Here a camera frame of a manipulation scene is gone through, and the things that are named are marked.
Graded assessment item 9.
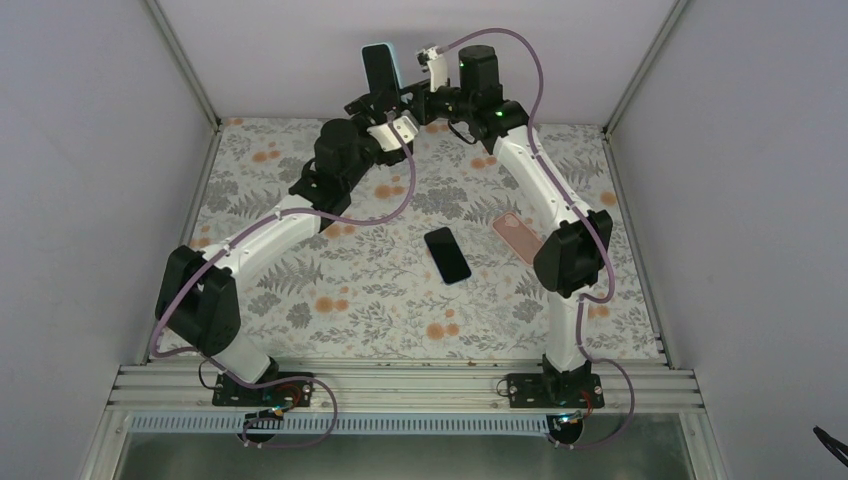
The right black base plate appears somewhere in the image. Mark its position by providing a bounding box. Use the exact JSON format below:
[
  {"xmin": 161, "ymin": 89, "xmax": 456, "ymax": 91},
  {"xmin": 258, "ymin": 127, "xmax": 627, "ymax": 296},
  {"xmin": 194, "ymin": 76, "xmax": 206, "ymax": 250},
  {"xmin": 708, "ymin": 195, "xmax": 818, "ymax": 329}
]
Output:
[{"xmin": 506, "ymin": 373, "xmax": 605, "ymax": 409}]

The floral patterned table mat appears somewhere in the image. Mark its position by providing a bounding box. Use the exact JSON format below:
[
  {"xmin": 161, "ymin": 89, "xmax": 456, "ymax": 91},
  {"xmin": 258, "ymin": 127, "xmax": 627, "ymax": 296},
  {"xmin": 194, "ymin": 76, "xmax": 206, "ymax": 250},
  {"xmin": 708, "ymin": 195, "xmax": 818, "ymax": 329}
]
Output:
[{"xmin": 190, "ymin": 118, "xmax": 661, "ymax": 361}]

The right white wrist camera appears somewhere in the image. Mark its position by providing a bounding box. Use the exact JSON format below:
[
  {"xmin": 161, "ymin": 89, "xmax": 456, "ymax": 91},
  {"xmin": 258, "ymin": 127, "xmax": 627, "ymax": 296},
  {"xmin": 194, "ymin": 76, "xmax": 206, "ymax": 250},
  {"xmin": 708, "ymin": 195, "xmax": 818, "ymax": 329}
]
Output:
[{"xmin": 416, "ymin": 45, "xmax": 450, "ymax": 93}]

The aluminium mounting rail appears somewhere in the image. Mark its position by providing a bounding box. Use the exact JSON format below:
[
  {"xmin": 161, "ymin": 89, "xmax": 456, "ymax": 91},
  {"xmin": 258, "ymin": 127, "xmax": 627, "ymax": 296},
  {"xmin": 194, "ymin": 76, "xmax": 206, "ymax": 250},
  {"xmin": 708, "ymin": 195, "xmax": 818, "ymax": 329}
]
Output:
[{"xmin": 107, "ymin": 358, "xmax": 705, "ymax": 414}]

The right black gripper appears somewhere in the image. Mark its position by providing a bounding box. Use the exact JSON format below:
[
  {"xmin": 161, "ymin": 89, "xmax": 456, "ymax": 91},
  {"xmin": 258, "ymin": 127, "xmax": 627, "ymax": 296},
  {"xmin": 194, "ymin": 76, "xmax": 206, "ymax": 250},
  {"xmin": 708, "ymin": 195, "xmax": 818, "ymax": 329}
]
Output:
[{"xmin": 391, "ymin": 79, "xmax": 475, "ymax": 126}]

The pink phone case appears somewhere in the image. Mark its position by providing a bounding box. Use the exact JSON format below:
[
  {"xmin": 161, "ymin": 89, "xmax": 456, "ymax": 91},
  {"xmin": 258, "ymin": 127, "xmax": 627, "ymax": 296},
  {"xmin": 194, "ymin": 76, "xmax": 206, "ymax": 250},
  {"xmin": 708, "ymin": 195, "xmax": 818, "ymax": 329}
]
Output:
[{"xmin": 491, "ymin": 212, "xmax": 543, "ymax": 266}]

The slotted grey cable duct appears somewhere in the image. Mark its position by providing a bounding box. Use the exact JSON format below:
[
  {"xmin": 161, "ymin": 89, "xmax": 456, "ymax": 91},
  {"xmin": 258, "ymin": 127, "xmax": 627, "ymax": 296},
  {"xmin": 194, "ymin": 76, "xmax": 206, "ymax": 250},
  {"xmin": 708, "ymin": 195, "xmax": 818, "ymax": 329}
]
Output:
[{"xmin": 127, "ymin": 412, "xmax": 552, "ymax": 436}]

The left aluminium corner post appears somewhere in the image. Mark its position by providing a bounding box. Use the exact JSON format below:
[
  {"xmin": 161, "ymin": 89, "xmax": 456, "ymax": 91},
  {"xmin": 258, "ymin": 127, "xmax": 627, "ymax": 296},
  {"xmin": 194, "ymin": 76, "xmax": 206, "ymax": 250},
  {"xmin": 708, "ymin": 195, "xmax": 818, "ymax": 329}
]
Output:
[{"xmin": 144, "ymin": 0, "xmax": 221, "ymax": 130}]

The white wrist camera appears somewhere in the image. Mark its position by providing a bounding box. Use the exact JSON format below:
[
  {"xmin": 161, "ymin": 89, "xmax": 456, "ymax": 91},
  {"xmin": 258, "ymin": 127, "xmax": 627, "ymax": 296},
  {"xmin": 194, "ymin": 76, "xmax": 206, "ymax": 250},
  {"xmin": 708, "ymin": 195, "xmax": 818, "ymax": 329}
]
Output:
[
  {"xmin": 416, "ymin": 45, "xmax": 450, "ymax": 93},
  {"xmin": 366, "ymin": 113, "xmax": 420, "ymax": 152}
]

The right aluminium corner post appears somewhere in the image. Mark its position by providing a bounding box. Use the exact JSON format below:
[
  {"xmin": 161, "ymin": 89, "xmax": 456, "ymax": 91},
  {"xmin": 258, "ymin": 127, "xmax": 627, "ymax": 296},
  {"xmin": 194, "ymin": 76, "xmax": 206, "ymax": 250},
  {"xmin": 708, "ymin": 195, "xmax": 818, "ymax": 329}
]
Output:
[{"xmin": 603, "ymin": 0, "xmax": 690, "ymax": 138}]

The black object at edge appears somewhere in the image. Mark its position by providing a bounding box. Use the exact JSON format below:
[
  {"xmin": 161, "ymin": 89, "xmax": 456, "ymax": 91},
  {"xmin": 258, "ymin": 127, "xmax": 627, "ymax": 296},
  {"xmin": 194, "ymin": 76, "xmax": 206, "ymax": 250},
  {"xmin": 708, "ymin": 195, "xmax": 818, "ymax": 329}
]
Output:
[{"xmin": 812, "ymin": 426, "xmax": 848, "ymax": 467}]

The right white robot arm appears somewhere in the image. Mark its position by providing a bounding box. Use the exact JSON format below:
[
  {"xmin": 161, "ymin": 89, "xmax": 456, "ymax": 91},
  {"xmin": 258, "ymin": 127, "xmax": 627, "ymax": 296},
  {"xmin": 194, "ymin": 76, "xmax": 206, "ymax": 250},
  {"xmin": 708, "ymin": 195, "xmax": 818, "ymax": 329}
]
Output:
[{"xmin": 403, "ymin": 45, "xmax": 613, "ymax": 407}]

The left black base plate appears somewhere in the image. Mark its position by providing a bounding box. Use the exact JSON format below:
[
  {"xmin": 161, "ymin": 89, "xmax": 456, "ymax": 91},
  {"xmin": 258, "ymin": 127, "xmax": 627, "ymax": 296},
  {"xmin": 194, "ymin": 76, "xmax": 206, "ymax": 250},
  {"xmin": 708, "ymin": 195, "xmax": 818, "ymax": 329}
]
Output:
[{"xmin": 211, "ymin": 372, "xmax": 314, "ymax": 410}]

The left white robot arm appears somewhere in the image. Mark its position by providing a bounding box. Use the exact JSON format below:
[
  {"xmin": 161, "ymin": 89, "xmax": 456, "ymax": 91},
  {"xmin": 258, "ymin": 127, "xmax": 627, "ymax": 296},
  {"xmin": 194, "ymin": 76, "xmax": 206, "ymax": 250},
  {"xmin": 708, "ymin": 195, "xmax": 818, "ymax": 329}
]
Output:
[{"xmin": 149, "ymin": 106, "xmax": 420, "ymax": 405}]

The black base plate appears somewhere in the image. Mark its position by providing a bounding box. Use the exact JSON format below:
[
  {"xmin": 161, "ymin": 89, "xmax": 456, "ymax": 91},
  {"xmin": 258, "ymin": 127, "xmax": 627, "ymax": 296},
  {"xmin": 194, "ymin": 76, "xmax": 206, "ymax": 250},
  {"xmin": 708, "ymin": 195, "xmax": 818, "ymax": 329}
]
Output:
[
  {"xmin": 211, "ymin": 372, "xmax": 314, "ymax": 410},
  {"xmin": 506, "ymin": 373, "xmax": 605, "ymax": 409}
]

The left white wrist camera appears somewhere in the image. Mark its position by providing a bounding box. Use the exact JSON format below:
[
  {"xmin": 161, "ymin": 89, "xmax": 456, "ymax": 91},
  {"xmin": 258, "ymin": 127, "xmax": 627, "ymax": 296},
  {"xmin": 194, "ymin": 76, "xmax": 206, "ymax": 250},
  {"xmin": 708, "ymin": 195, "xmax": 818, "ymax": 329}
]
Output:
[{"xmin": 366, "ymin": 113, "xmax": 420, "ymax": 152}]

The aluminium corner post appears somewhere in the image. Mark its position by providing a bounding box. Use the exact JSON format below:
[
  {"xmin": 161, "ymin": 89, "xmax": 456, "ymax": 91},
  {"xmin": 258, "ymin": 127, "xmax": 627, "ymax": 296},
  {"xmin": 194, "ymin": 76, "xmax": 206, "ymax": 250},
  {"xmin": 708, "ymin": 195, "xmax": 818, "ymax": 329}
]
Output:
[
  {"xmin": 144, "ymin": 0, "xmax": 221, "ymax": 130},
  {"xmin": 603, "ymin": 0, "xmax": 690, "ymax": 138}
]

